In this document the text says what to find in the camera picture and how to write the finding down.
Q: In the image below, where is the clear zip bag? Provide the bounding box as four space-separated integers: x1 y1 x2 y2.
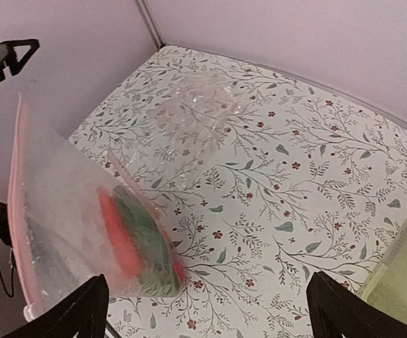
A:
108 73 246 219
8 99 180 321

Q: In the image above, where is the left aluminium frame post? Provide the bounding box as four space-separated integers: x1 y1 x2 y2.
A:
135 0 165 50

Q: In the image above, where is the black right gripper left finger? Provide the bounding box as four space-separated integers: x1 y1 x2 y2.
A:
4 274 109 338

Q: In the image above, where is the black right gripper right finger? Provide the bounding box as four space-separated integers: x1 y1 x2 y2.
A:
306 272 407 338

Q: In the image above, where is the clear zip top bag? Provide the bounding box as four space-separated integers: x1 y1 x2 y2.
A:
8 99 180 321

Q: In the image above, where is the green leafy vegetable toy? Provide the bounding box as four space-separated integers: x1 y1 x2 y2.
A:
112 185 181 297

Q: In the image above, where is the red carrot toy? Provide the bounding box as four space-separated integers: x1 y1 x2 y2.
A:
97 187 142 278

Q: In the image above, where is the floral pattern table mat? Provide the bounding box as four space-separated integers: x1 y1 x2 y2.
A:
70 46 407 337

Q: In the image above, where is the beige perforated plastic basket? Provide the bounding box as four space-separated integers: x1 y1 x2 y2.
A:
357 218 407 324

